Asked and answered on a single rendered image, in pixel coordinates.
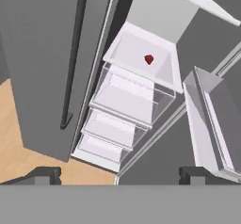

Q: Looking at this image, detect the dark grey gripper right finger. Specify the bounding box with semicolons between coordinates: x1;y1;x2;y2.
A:
178;166;241;186

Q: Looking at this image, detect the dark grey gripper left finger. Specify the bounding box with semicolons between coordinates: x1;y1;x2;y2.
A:
0;166;62;186

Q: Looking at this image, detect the clear fridge door bin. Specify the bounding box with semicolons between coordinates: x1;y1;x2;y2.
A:
182;65;241;184

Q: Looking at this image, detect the large clear fridge drawer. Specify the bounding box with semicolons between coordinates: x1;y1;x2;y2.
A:
88;62;177;131

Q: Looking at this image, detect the grey closed fridge door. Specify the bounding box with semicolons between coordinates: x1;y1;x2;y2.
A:
0;0;120;163

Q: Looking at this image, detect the red strawberry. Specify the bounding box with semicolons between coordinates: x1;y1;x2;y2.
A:
144;54;155;66

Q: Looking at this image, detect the white fridge interior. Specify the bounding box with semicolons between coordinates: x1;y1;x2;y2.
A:
71;0;217;174

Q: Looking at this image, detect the black fridge door handle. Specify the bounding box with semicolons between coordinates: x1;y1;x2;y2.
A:
59;0;91;131

